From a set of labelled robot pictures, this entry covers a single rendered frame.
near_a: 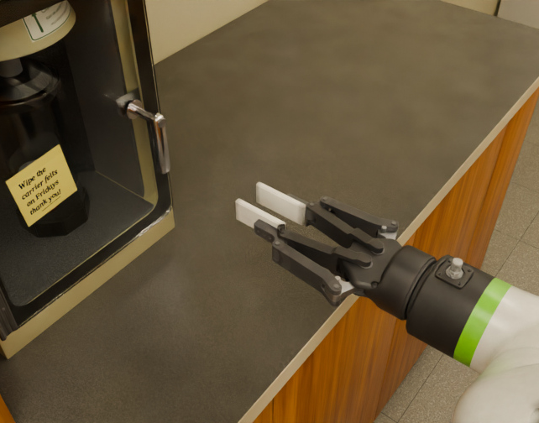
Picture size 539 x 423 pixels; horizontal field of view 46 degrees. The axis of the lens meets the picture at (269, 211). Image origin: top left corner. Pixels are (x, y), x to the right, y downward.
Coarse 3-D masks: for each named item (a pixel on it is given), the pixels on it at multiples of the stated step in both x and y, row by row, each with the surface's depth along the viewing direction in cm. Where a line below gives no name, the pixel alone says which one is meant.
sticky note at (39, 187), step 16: (48, 160) 73; (64, 160) 75; (16, 176) 71; (32, 176) 72; (48, 176) 74; (64, 176) 76; (16, 192) 72; (32, 192) 74; (48, 192) 76; (64, 192) 78; (32, 208) 75; (48, 208) 77
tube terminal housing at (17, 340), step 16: (160, 224) 99; (144, 240) 97; (128, 256) 96; (96, 272) 91; (112, 272) 94; (80, 288) 90; (96, 288) 93; (64, 304) 88; (32, 320) 84; (48, 320) 87; (16, 336) 83; (32, 336) 86; (0, 352) 84
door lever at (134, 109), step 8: (128, 104) 80; (136, 104) 81; (128, 112) 80; (136, 112) 80; (144, 112) 80; (152, 120) 78; (160, 120) 78; (152, 128) 79; (160, 128) 79; (152, 136) 80; (160, 136) 80; (160, 144) 81; (160, 152) 82; (168, 152) 83; (160, 160) 82; (168, 160) 83; (160, 168) 83; (168, 168) 84
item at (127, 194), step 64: (0, 0) 61; (64, 0) 66; (128, 0) 73; (0, 64) 63; (64, 64) 69; (128, 64) 77; (0, 128) 66; (64, 128) 73; (128, 128) 82; (0, 192) 70; (128, 192) 87; (0, 256) 74; (64, 256) 82
